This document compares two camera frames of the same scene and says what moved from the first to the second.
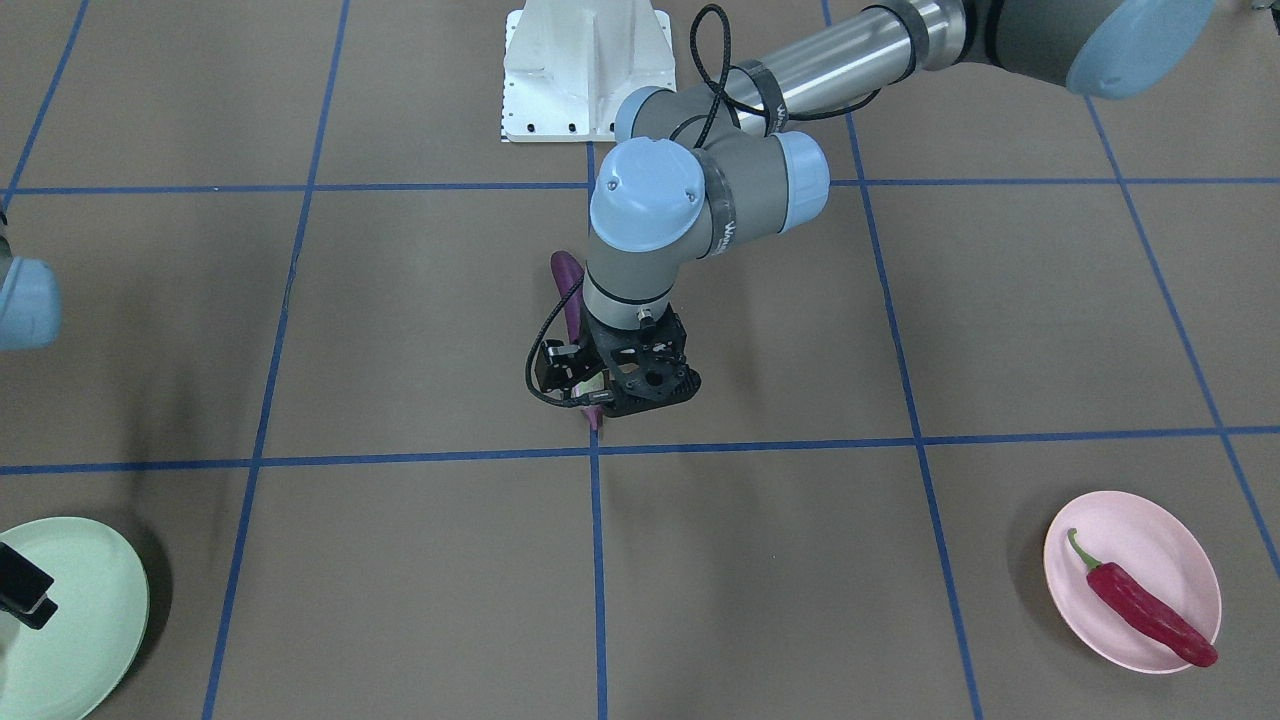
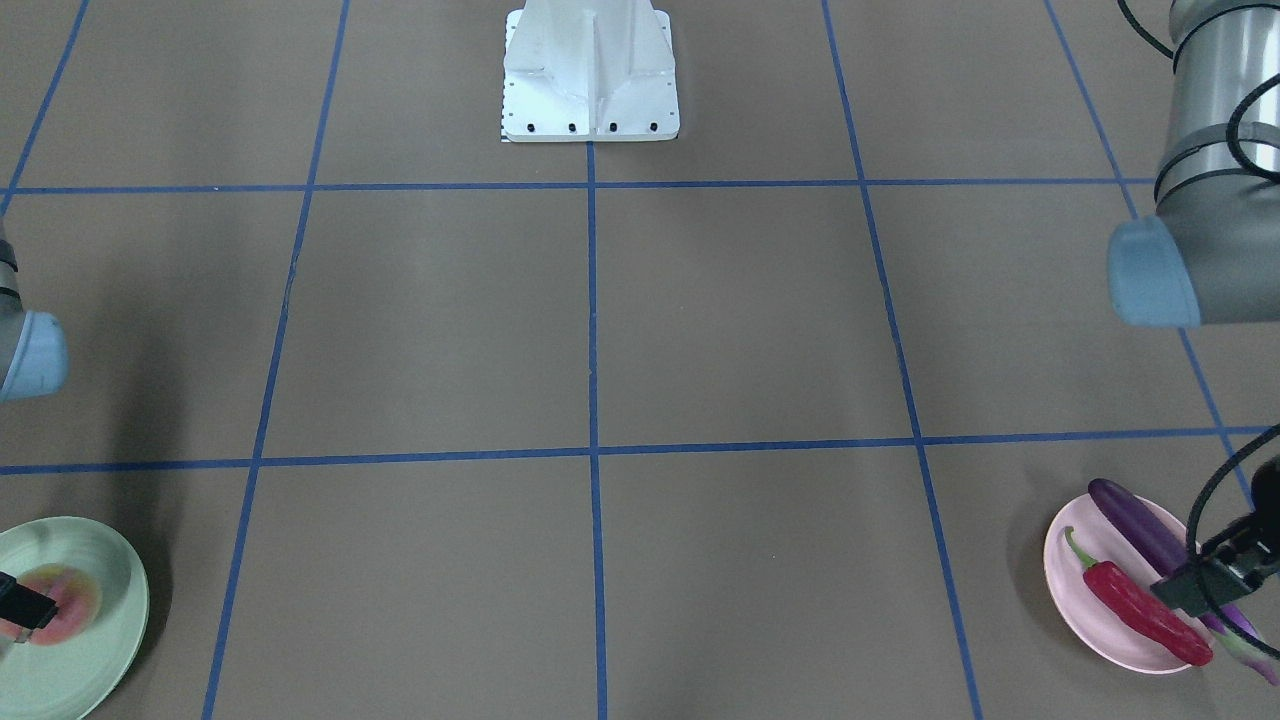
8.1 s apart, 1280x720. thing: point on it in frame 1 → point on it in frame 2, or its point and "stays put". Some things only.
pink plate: (1151, 547) stays put
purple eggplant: (567, 271) → (1165, 545)
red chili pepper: (1144, 613) stays put
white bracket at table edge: (569, 65) stays put
